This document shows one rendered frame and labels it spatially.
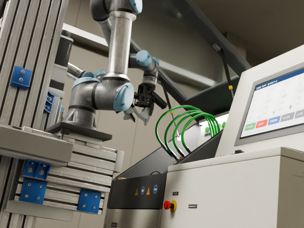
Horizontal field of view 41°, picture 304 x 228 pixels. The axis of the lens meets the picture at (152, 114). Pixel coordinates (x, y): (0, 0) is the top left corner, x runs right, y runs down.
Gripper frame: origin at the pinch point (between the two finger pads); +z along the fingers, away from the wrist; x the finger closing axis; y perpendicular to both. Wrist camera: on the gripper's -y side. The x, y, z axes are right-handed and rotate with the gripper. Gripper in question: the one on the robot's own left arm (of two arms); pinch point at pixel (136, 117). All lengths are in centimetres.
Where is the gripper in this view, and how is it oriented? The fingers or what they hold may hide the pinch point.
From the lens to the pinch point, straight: 233.2
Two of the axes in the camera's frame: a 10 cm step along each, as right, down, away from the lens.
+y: -7.5, 4.5, -4.9
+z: 6.0, 7.7, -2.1
